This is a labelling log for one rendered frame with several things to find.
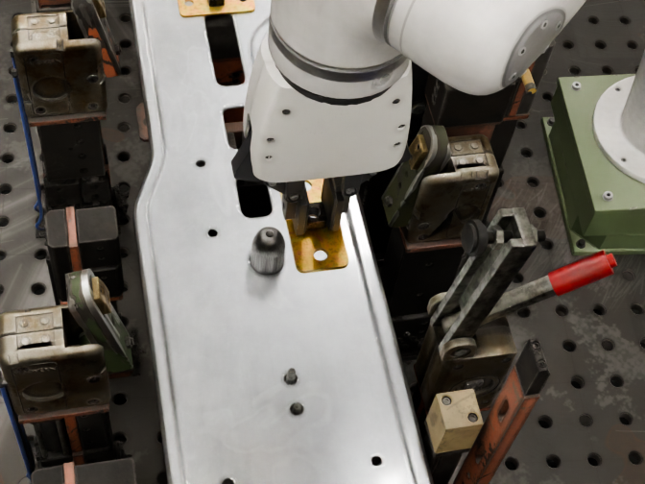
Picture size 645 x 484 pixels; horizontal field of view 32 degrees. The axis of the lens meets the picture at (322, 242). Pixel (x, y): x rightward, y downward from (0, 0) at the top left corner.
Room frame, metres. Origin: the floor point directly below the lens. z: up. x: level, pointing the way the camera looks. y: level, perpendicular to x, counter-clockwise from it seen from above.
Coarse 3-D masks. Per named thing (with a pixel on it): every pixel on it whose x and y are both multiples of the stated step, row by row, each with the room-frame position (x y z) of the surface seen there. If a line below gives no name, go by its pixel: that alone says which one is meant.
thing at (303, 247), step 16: (320, 192) 0.48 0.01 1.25; (320, 208) 0.46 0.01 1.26; (288, 224) 0.45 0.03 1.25; (320, 224) 0.45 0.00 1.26; (304, 240) 0.44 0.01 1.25; (320, 240) 0.44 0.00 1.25; (336, 240) 0.45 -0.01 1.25; (304, 256) 0.43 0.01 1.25; (336, 256) 0.43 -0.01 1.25; (304, 272) 0.42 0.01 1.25
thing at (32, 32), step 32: (32, 32) 0.77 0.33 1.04; (64, 32) 0.78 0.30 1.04; (32, 64) 0.75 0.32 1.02; (64, 64) 0.76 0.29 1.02; (96, 64) 0.77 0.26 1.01; (32, 96) 0.75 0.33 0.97; (64, 96) 0.76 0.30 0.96; (96, 96) 0.77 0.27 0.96; (64, 128) 0.76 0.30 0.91; (96, 128) 0.77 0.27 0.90; (32, 160) 0.75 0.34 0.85; (64, 160) 0.76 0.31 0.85; (96, 160) 0.77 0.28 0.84; (64, 192) 0.75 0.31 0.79; (96, 192) 0.77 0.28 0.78
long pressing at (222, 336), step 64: (256, 0) 0.91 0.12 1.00; (192, 64) 0.80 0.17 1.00; (192, 128) 0.72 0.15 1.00; (192, 192) 0.64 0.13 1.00; (192, 256) 0.57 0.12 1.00; (320, 256) 0.59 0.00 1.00; (192, 320) 0.50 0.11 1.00; (256, 320) 0.51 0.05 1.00; (320, 320) 0.52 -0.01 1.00; (384, 320) 0.53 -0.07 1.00; (192, 384) 0.44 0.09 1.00; (256, 384) 0.45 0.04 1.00; (320, 384) 0.46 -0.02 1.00; (384, 384) 0.47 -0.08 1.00; (192, 448) 0.38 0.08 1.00; (256, 448) 0.39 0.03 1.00; (320, 448) 0.40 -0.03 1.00; (384, 448) 0.41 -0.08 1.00
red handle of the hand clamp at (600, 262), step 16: (592, 256) 0.54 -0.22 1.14; (608, 256) 0.55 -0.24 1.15; (560, 272) 0.53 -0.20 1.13; (576, 272) 0.53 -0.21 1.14; (592, 272) 0.53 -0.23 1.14; (608, 272) 0.53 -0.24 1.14; (528, 288) 0.53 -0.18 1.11; (544, 288) 0.52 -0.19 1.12; (560, 288) 0.52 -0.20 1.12; (576, 288) 0.53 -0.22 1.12; (496, 304) 0.51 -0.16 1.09; (512, 304) 0.51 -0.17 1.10; (528, 304) 0.52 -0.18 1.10; (448, 320) 0.50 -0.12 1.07
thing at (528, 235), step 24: (504, 216) 0.52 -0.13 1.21; (480, 240) 0.49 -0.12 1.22; (504, 240) 0.50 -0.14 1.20; (528, 240) 0.50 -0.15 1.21; (480, 264) 0.52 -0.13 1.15; (504, 264) 0.49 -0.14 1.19; (456, 288) 0.51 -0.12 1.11; (480, 288) 0.49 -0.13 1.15; (504, 288) 0.49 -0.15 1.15; (456, 312) 0.52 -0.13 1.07; (480, 312) 0.49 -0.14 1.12; (456, 336) 0.49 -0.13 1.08
